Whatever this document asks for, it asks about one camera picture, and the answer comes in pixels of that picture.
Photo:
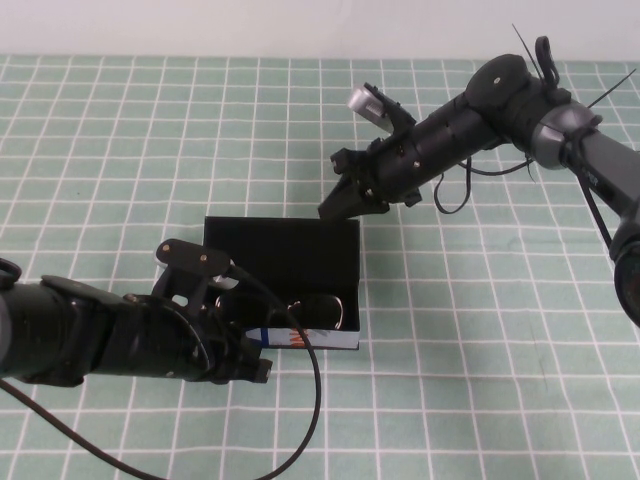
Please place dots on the black framed glasses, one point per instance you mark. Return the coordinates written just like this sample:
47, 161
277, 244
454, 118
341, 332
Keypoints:
320, 312

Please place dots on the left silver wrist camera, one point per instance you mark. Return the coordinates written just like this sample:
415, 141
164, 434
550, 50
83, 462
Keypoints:
190, 252

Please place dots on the black printed glasses case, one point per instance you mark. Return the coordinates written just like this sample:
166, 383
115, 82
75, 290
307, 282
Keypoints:
300, 260

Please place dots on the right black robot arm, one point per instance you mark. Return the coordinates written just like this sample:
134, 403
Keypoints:
460, 130

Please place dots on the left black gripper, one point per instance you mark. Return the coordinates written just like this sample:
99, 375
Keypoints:
160, 345

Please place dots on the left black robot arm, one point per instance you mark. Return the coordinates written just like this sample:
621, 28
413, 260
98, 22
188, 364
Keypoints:
50, 330

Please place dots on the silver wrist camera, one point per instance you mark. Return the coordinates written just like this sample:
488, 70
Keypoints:
367, 102
190, 252

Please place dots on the green white checkered tablecloth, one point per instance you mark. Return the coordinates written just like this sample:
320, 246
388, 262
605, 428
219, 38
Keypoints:
450, 375

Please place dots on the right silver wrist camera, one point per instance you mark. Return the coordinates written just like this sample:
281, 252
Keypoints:
367, 102

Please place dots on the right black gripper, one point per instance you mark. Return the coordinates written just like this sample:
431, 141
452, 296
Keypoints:
390, 170

